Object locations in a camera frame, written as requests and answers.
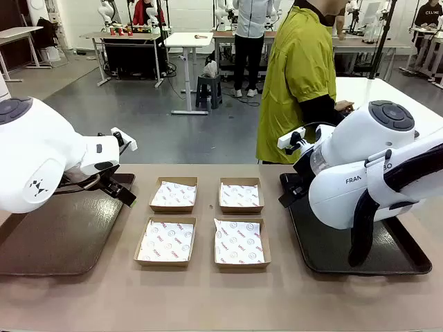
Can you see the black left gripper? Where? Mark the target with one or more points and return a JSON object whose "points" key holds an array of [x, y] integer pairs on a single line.
{"points": [[110, 183]]}

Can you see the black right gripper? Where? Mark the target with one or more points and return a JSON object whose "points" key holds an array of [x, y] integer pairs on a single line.
{"points": [[302, 176]]}

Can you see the white printed paper liner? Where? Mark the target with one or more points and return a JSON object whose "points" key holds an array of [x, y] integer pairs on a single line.
{"points": [[239, 242], [173, 193], [239, 195], [166, 242]]}

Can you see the brown cardboard food box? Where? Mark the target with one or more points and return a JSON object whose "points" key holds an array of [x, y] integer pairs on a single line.
{"points": [[242, 266], [162, 264], [241, 209], [173, 209]]}

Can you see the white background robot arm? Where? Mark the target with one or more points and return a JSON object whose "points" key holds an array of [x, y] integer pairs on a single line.
{"points": [[221, 15], [153, 19], [105, 14], [370, 27]]}

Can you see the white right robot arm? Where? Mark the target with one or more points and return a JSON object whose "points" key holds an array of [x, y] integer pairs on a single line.
{"points": [[380, 145]]}

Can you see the person's right forearm black sleeve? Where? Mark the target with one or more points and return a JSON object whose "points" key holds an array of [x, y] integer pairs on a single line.
{"points": [[318, 109]]}

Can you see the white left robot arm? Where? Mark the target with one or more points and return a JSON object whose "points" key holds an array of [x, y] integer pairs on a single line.
{"points": [[34, 145]]}

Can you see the brown plastic tray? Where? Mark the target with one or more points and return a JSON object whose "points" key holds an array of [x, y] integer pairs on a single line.
{"points": [[69, 235]]}

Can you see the person's right hand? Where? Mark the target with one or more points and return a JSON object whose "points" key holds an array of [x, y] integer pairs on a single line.
{"points": [[344, 105]]}

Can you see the person in yellow-green jacket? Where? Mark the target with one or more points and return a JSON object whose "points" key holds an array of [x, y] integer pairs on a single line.
{"points": [[294, 86]]}

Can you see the dark grey plastic stool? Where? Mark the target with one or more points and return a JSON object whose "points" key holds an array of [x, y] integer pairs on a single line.
{"points": [[209, 90]]}

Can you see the light table with black panel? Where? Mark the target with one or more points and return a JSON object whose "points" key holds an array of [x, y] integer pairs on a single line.
{"points": [[131, 52]]}

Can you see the large white table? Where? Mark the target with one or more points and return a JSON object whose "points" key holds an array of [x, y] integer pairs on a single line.
{"points": [[398, 93]]}

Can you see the white plastic bag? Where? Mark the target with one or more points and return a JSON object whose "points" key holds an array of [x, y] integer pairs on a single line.
{"points": [[210, 69]]}

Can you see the white floor container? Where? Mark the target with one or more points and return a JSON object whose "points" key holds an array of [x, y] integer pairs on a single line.
{"points": [[53, 55]]}

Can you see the long light background table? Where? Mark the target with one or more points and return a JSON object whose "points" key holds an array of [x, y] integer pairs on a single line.
{"points": [[360, 46]]}

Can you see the white standing desk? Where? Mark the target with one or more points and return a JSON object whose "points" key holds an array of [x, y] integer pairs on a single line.
{"points": [[188, 38]]}

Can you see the light background work table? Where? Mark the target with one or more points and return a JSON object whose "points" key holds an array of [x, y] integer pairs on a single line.
{"points": [[225, 34]]}

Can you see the black stand pole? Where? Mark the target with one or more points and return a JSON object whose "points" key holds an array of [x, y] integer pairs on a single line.
{"points": [[381, 45]]}

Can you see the person in white jacket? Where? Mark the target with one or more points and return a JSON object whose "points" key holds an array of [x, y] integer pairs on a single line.
{"points": [[252, 20]]}

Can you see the person in red top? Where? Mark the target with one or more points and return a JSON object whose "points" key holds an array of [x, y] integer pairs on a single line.
{"points": [[140, 14]]}

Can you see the light wood desk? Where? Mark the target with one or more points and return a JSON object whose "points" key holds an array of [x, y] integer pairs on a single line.
{"points": [[20, 31]]}

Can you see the white background desk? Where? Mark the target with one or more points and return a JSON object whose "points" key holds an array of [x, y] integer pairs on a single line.
{"points": [[432, 38]]}

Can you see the person in black printed shirt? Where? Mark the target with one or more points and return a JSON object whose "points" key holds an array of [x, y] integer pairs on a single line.
{"points": [[429, 15]]}

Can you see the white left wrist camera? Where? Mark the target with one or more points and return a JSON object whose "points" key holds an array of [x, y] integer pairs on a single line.
{"points": [[126, 140]]}

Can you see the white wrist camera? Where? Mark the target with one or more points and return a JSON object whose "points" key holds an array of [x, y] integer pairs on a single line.
{"points": [[287, 139], [126, 140]]}

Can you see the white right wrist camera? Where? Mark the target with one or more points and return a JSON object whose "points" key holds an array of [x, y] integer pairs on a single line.
{"points": [[287, 139]]}

